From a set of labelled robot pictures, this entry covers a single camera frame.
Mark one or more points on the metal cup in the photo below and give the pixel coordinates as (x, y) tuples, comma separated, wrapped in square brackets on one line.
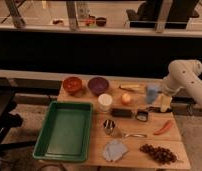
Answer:
[(108, 126)]

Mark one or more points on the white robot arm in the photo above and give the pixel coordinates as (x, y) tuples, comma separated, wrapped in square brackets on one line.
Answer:
[(183, 73)]

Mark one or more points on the black rectangular block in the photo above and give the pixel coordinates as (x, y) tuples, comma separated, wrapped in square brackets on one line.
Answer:
[(121, 113)]

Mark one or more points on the light blue cup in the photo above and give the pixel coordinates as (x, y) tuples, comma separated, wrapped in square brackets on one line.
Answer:
[(152, 93)]

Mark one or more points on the small black square container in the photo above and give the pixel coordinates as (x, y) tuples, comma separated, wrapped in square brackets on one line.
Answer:
[(142, 115)]

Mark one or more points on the purple bowl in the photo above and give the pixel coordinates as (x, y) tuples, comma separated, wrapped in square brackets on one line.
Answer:
[(98, 85)]

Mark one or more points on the yellow corn cob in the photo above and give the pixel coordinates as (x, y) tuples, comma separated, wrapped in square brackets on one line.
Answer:
[(132, 87)]

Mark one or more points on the light blue towel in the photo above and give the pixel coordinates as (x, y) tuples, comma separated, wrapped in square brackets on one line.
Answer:
[(114, 150)]

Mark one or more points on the white cup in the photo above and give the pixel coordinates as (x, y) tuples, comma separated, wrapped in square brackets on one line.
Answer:
[(105, 102)]

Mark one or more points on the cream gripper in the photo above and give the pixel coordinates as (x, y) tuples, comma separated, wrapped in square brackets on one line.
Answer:
[(165, 102)]

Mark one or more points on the green plastic tray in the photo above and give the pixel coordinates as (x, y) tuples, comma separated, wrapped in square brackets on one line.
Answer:
[(65, 132)]

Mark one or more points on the metal spoon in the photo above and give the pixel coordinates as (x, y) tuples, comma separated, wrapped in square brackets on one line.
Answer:
[(125, 135)]

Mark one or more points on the orange round fruit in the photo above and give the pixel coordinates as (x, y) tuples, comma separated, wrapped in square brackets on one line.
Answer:
[(126, 99)]

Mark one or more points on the red bowl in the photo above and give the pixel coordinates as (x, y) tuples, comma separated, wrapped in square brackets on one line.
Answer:
[(72, 85)]

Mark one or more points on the black chair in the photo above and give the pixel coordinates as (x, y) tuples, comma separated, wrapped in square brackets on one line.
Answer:
[(8, 121)]

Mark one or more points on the bunch of dark grapes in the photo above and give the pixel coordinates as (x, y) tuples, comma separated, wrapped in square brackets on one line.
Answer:
[(159, 154)]

